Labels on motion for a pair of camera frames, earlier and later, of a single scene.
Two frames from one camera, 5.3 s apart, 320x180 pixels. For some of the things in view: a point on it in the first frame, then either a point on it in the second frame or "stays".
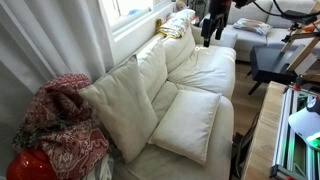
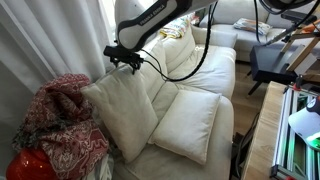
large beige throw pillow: [124, 105] stays
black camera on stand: [298, 16] stays
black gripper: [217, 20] to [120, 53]
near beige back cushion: [153, 61] stays
